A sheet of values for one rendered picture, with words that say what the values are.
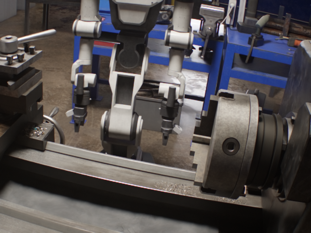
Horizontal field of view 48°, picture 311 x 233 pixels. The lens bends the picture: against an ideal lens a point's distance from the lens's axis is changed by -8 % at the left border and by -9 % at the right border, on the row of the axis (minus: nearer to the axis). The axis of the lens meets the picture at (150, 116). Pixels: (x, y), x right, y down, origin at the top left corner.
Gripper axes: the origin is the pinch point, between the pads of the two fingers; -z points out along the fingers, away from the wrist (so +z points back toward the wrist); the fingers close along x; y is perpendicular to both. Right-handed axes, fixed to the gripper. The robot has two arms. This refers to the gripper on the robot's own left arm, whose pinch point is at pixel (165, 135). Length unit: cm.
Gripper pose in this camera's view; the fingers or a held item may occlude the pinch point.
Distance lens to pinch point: 189.9
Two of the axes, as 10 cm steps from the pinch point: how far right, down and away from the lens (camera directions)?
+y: 9.9, 1.4, -0.4
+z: 1.2, -9.5, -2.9
